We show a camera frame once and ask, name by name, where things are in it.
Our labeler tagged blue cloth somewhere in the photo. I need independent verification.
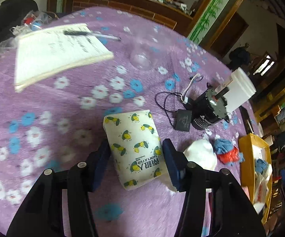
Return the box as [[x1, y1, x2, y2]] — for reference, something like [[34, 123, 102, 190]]
[[213, 138, 244, 165], [255, 158, 269, 176]]

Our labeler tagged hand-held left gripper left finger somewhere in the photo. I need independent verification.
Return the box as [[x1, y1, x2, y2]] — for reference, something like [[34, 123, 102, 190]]
[[7, 140, 112, 237]]

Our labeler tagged wooden counter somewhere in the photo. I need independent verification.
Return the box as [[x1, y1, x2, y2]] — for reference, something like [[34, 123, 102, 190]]
[[64, 0, 193, 30]]

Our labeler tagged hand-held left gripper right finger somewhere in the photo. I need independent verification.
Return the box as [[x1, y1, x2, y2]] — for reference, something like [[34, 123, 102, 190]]
[[162, 138, 267, 237]]

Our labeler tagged yellow cardboard box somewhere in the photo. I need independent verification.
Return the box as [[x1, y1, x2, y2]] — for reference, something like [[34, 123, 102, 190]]
[[239, 133, 274, 225]]

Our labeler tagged black backpack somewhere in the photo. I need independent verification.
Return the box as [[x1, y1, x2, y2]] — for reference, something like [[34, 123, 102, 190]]
[[0, 0, 38, 52]]

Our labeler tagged purple floral tablecloth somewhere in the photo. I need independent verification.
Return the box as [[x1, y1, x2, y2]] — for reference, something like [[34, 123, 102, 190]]
[[0, 6, 264, 237]]

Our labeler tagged lemon print tissue pack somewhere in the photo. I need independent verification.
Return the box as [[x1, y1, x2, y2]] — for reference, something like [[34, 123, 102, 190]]
[[103, 109, 169, 190]]

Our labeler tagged pile of plastic bags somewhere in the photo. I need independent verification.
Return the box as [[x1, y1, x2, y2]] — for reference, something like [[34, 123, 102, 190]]
[[0, 11, 59, 55]]

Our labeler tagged black electric motor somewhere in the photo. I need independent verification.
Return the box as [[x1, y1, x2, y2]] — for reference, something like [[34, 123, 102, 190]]
[[183, 83, 232, 130]]

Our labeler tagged bamboo painted pillar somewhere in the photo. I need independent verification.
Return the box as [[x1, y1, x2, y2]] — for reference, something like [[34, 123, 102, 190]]
[[187, 0, 232, 45]]

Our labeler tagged white plastic jar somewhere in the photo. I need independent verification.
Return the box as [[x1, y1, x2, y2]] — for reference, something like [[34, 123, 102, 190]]
[[225, 68, 256, 113]]

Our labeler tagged black capacitor box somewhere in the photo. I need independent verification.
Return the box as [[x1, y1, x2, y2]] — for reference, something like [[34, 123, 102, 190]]
[[173, 110, 192, 131]]

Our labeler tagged brown wooden door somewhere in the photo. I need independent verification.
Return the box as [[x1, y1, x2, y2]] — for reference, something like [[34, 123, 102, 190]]
[[215, 12, 249, 57]]

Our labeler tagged black pen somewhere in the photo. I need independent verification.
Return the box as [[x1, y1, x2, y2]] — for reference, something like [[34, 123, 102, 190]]
[[63, 29, 121, 41]]

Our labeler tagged white crumpled plastic bag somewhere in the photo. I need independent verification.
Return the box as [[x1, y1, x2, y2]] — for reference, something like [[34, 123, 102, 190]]
[[183, 138, 218, 171]]

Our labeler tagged thin motor cable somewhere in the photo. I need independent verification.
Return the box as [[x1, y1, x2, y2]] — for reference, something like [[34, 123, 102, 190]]
[[156, 74, 203, 119]]

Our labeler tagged paper notebook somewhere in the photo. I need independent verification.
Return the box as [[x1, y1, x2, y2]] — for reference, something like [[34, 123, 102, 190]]
[[14, 23, 114, 92]]

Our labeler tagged clear plastic cup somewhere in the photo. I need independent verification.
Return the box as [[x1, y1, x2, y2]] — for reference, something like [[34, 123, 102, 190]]
[[130, 42, 158, 71]]

